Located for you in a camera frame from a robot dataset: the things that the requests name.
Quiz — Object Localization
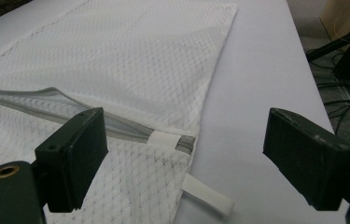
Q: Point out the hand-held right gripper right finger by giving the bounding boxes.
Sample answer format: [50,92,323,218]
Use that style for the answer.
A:
[262,107,350,212]

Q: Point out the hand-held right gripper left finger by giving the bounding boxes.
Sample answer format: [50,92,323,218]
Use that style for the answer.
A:
[34,106,109,214]

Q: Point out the white mesh laundry bag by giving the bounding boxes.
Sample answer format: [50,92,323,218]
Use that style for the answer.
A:
[0,0,238,224]

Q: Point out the light wooden furniture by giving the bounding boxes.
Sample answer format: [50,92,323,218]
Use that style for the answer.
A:
[319,0,350,42]

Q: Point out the black floor cable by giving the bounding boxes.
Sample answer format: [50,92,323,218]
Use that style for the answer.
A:
[321,97,350,134]

